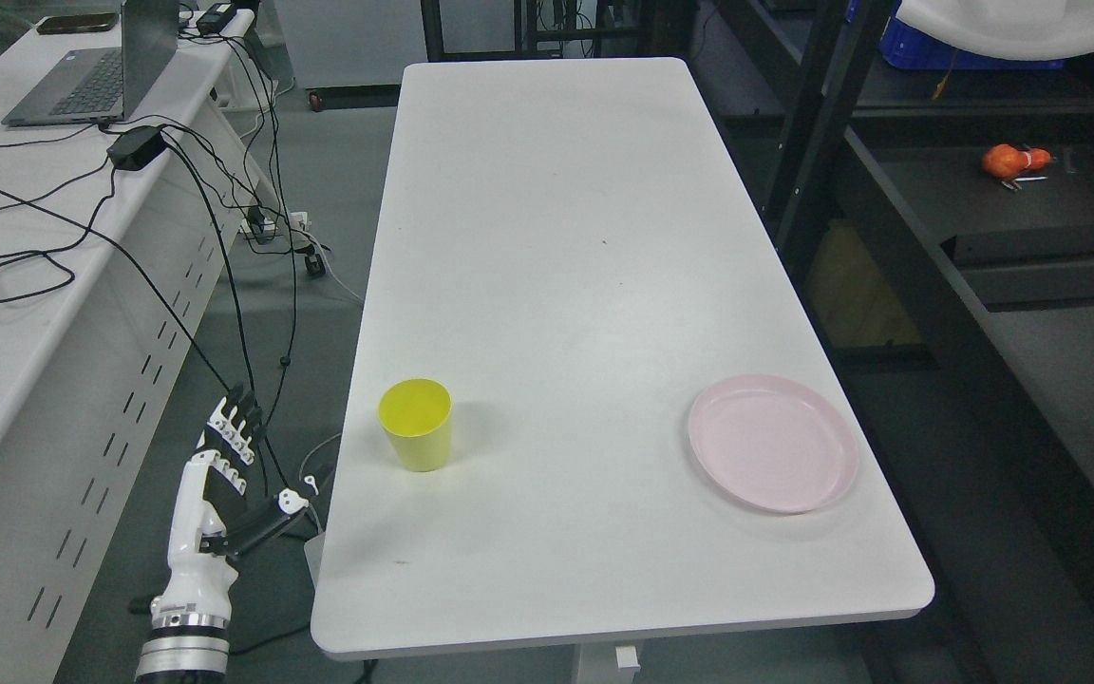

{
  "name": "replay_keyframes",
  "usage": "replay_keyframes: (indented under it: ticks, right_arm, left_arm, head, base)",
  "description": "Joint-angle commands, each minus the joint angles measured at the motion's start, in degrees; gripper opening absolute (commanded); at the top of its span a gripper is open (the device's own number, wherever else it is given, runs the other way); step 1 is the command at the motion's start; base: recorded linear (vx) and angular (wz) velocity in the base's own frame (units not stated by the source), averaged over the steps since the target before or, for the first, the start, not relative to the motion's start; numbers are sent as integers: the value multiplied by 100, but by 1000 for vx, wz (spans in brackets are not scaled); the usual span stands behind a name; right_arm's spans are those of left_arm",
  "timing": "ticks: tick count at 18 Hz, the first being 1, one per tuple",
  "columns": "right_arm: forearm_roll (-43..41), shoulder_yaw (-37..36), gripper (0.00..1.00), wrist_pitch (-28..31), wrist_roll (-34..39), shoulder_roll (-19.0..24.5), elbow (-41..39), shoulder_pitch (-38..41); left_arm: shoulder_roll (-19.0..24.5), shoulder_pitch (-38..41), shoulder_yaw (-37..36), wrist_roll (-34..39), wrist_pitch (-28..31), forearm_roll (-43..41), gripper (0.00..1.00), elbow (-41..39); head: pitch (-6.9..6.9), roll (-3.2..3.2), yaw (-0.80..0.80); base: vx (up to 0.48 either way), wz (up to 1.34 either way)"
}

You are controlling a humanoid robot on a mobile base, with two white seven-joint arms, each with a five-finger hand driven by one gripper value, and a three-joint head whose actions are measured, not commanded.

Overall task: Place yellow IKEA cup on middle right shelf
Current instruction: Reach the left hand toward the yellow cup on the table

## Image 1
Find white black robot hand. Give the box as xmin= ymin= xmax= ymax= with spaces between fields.
xmin=149 ymin=384 xmax=322 ymax=631

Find black cable loop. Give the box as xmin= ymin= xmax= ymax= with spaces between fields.
xmin=0 ymin=250 xmax=75 ymax=305

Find orange toy on shelf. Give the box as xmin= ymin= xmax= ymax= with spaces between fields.
xmin=980 ymin=143 xmax=1052 ymax=181

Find black metal shelf rack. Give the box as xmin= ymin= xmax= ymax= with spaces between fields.
xmin=686 ymin=1 xmax=1094 ymax=683

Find black power adapter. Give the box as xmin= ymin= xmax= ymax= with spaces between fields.
xmin=105 ymin=125 xmax=168 ymax=172

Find white side desk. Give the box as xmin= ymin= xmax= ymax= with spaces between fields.
xmin=0 ymin=30 xmax=274 ymax=683

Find black smartphone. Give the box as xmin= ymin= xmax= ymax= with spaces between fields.
xmin=35 ymin=11 xmax=119 ymax=35

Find white power strip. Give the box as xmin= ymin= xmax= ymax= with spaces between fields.
xmin=237 ymin=211 xmax=311 ymax=241

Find grey laptop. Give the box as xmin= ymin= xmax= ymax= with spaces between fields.
xmin=1 ymin=1 xmax=181 ymax=128

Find blue plastic crate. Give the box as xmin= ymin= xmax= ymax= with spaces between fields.
xmin=878 ymin=16 xmax=1066 ymax=72

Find pink plastic plate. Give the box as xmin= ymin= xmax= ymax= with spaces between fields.
xmin=687 ymin=375 xmax=859 ymax=515

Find yellow plastic cup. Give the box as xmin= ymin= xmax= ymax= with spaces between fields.
xmin=377 ymin=378 xmax=453 ymax=472

